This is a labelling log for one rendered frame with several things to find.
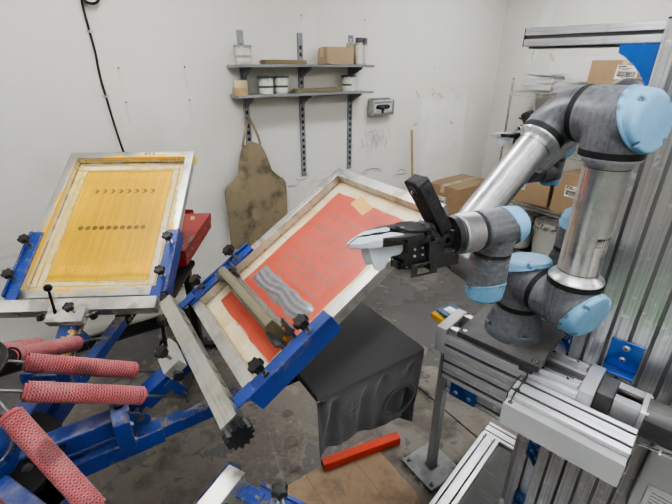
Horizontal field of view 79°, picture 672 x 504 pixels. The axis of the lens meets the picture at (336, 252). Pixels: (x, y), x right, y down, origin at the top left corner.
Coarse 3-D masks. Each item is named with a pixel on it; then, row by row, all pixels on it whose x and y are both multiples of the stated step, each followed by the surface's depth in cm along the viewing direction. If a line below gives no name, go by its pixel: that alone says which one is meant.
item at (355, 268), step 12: (360, 216) 143; (372, 216) 140; (384, 216) 137; (360, 264) 126; (348, 276) 125; (336, 288) 124; (312, 300) 125; (324, 300) 123; (276, 312) 129; (312, 312) 122; (252, 324) 131; (252, 336) 127; (264, 336) 124; (264, 348) 121; (276, 348) 119
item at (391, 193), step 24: (312, 192) 162; (384, 192) 140; (408, 192) 134; (288, 216) 158; (264, 240) 154; (240, 264) 152; (216, 288) 150; (360, 288) 114; (336, 312) 113; (216, 336) 129; (240, 360) 117; (240, 384) 111
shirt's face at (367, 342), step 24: (360, 312) 178; (336, 336) 162; (360, 336) 162; (384, 336) 162; (408, 336) 162; (312, 360) 149; (336, 360) 149; (360, 360) 149; (384, 360) 149; (312, 384) 138; (336, 384) 138
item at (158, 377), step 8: (160, 368) 123; (184, 368) 122; (152, 376) 122; (160, 376) 121; (184, 376) 123; (144, 384) 121; (152, 384) 120; (160, 384) 119; (152, 392) 119; (160, 392) 120; (152, 400) 120
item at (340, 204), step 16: (336, 208) 153; (352, 208) 148; (304, 224) 156; (288, 240) 153; (272, 256) 151; (256, 272) 149; (256, 288) 142; (224, 304) 145; (240, 304) 141; (240, 320) 135
